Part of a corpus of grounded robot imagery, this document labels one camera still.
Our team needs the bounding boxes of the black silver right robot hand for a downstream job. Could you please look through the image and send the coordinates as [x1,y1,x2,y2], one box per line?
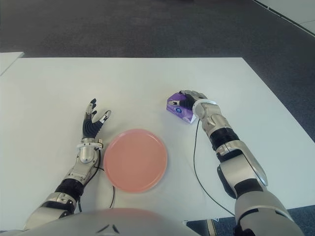
[172,89,210,111]

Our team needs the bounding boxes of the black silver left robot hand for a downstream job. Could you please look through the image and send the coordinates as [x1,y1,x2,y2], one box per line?
[82,98,112,140]

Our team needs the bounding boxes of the purple tissue paper pack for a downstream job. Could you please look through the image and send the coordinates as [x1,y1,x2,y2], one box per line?
[166,92,197,124]

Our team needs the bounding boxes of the round pink plate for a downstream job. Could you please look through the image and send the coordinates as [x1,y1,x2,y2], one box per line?
[103,128,168,193]

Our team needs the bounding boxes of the grey robot torso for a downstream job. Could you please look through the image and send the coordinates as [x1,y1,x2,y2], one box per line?
[0,207,215,236]

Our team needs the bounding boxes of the neighbouring white table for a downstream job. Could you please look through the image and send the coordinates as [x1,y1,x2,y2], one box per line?
[0,51,25,76]

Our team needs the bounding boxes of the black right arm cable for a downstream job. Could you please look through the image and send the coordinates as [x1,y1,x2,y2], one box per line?
[193,120,236,217]

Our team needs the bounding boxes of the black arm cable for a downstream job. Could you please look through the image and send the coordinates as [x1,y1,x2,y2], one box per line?
[193,120,236,217]
[77,147,116,212]

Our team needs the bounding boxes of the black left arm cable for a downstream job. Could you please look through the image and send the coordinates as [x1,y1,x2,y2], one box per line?
[77,147,116,212]

